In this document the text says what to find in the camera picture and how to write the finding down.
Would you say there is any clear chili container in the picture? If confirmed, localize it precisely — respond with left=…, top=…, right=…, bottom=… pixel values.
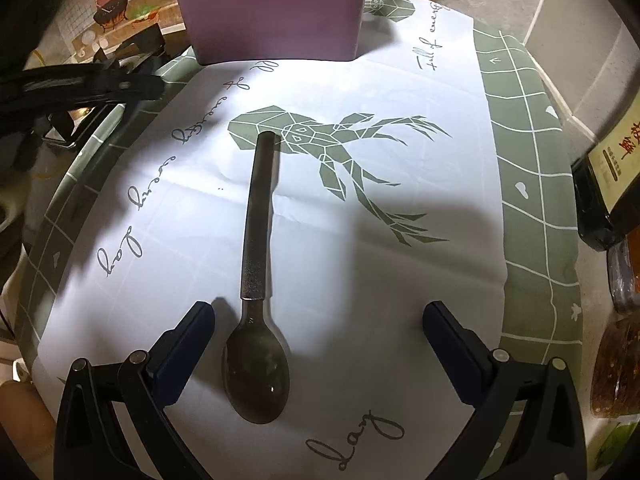
left=606, top=237, right=640, bottom=317
left=590, top=316, right=640, bottom=419

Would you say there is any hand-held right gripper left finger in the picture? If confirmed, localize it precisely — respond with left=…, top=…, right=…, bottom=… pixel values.
left=54, top=301, right=216, bottom=480

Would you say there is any black gas stove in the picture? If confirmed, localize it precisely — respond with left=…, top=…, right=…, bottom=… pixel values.
left=30, top=24, right=167, bottom=153

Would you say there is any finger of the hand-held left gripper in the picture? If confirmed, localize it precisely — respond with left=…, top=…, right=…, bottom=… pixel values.
left=0, top=57, right=167, bottom=112

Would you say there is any dark sauce bottle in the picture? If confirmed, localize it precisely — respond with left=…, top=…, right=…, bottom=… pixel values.
left=571, top=119, right=640, bottom=252

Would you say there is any dark handled metal spoon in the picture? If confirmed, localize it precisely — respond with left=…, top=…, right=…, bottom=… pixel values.
left=221, top=131, right=291, bottom=425

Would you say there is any green packet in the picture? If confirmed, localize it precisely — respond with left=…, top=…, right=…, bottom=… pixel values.
left=594, top=419, right=640, bottom=477

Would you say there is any cartoon wall poster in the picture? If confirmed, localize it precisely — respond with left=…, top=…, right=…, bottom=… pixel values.
left=59, top=0, right=191, bottom=63

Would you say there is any purple plastic utensil holder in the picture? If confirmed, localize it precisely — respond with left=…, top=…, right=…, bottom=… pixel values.
left=173, top=0, right=372, bottom=66

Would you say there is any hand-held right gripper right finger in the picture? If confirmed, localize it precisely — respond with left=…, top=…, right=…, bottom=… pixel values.
left=422, top=301, right=589, bottom=480

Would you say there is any printed green white tablecloth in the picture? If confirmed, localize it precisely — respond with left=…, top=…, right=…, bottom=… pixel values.
left=14, top=0, right=584, bottom=480

